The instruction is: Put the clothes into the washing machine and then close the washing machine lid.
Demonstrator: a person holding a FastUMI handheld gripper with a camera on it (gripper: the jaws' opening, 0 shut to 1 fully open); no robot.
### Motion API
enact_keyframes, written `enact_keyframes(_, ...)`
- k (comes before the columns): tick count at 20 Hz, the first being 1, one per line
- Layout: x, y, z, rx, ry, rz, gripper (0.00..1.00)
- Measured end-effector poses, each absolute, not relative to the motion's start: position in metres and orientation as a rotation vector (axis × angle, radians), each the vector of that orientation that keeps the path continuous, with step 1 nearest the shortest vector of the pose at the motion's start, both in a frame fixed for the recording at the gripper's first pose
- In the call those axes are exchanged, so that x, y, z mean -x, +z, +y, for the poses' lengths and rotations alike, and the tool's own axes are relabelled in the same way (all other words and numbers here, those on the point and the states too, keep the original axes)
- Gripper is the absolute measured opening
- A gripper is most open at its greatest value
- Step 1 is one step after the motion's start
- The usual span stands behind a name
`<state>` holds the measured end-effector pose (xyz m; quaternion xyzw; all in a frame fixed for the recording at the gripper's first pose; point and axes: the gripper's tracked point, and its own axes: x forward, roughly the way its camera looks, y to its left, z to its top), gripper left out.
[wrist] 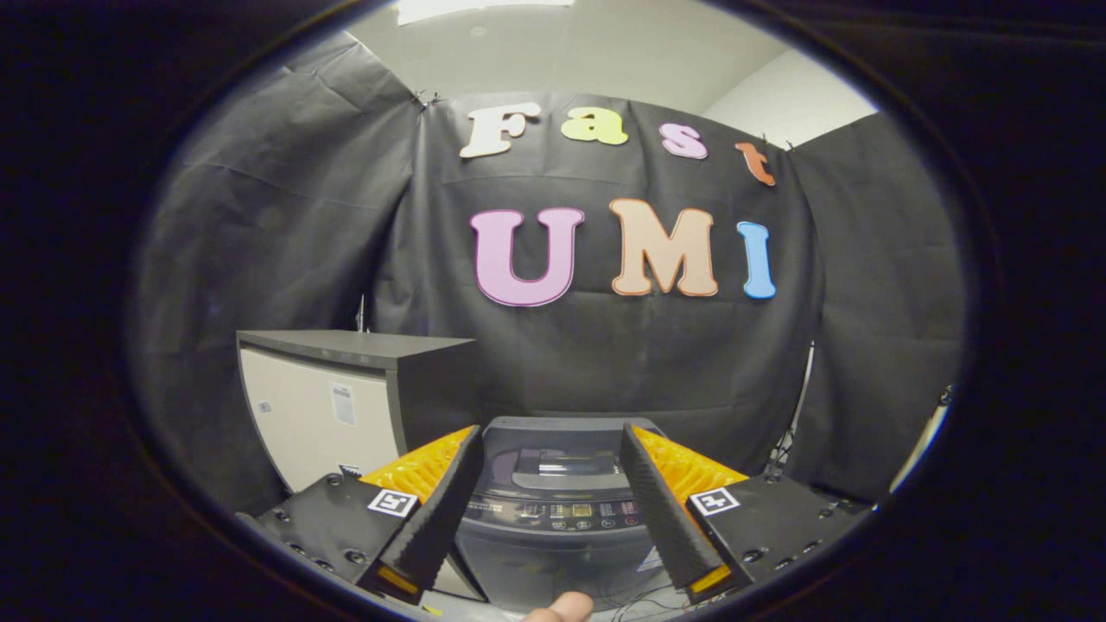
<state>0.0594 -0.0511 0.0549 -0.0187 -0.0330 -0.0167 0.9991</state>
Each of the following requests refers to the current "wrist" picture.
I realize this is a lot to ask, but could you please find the grey beige cabinet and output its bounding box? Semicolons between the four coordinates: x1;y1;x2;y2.
237;329;486;603

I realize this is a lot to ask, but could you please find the ceiling light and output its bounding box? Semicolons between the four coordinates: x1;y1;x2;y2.
393;0;578;27

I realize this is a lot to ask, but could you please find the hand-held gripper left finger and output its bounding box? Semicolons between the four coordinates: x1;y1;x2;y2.
235;423;485;606

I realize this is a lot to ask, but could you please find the black backdrop cloth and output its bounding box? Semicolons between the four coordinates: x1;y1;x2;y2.
125;30;967;519

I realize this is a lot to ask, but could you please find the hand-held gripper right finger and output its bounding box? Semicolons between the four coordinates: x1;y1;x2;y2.
619;422;858;606

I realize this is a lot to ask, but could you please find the white pole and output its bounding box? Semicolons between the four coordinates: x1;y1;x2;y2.
890;386;956;495

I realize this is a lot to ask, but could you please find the grey washing machine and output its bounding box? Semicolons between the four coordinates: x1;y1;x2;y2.
452;416;668;614

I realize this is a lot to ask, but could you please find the black floor cable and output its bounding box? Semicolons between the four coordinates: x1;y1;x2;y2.
605;583;705;621

